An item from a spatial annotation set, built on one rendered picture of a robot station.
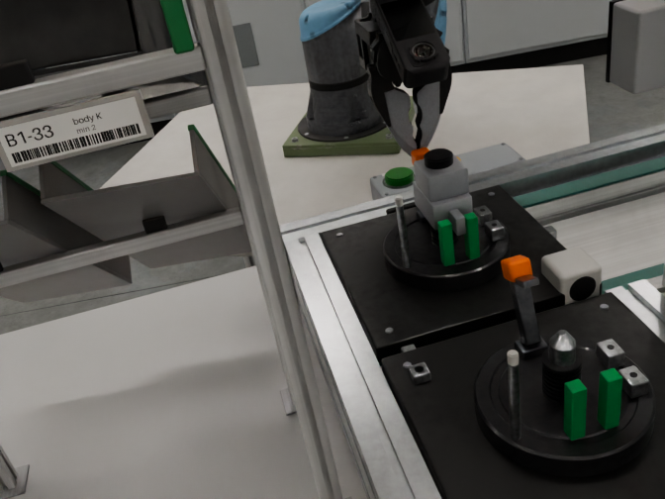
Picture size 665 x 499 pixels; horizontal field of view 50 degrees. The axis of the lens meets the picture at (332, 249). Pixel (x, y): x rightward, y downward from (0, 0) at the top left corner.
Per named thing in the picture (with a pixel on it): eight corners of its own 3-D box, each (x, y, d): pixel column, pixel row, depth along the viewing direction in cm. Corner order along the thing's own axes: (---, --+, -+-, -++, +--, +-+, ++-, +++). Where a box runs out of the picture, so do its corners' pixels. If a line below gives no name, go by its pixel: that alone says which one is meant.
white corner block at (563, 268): (539, 286, 76) (539, 254, 73) (579, 275, 76) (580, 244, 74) (561, 311, 72) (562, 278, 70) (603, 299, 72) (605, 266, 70)
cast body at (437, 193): (414, 204, 79) (408, 148, 76) (451, 194, 80) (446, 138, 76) (441, 241, 72) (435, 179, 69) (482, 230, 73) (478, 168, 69)
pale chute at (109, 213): (149, 269, 84) (145, 233, 85) (258, 250, 84) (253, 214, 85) (40, 203, 57) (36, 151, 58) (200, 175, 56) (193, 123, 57)
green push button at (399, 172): (382, 183, 101) (380, 170, 99) (409, 176, 101) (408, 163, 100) (391, 195, 97) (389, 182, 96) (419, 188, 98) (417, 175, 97)
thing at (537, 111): (206, 100, 180) (203, 89, 178) (582, 77, 153) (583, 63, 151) (48, 255, 124) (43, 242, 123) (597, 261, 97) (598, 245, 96)
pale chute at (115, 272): (22, 303, 82) (20, 265, 83) (133, 284, 82) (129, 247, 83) (-155, 252, 55) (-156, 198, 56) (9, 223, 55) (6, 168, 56)
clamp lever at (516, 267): (516, 342, 62) (499, 259, 61) (536, 336, 62) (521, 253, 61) (533, 353, 59) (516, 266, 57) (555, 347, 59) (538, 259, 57)
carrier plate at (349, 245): (323, 245, 90) (320, 230, 88) (500, 197, 92) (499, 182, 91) (378, 363, 69) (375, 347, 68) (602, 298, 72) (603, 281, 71)
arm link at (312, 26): (310, 66, 140) (298, -4, 133) (377, 57, 138) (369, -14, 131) (304, 87, 130) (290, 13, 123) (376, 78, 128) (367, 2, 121)
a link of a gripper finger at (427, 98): (427, 136, 86) (421, 61, 81) (445, 153, 81) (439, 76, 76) (403, 142, 85) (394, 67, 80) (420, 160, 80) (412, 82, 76)
